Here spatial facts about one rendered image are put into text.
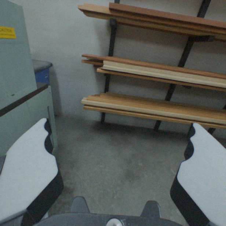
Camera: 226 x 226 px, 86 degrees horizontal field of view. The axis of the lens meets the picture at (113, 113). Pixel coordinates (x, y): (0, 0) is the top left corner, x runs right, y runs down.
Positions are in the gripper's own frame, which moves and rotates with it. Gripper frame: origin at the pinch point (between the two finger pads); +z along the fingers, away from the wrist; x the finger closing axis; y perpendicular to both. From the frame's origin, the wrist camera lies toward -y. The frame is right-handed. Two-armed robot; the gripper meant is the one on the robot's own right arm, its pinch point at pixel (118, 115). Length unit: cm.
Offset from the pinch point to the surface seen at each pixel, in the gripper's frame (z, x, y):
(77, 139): 123, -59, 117
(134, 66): 131, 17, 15
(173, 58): 178, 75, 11
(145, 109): 132, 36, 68
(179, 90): 179, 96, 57
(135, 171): 84, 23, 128
